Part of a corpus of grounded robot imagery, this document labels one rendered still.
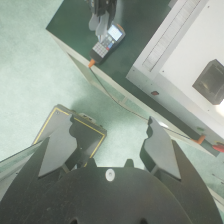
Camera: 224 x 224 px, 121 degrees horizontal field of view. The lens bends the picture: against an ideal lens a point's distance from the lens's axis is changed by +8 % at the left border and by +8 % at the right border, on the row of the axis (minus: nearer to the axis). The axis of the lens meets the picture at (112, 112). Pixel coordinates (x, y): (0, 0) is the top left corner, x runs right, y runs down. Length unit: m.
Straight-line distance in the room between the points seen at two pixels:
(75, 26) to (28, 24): 1.50
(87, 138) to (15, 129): 1.28
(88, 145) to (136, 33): 1.02
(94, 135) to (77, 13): 0.90
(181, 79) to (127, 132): 1.02
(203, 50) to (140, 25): 0.30
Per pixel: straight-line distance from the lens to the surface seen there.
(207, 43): 0.51
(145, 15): 0.61
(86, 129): 0.86
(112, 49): 0.42
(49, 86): 1.47
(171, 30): 0.44
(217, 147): 0.63
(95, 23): 0.40
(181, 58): 0.41
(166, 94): 0.34
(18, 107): 1.78
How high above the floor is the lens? 1.09
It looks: 85 degrees down
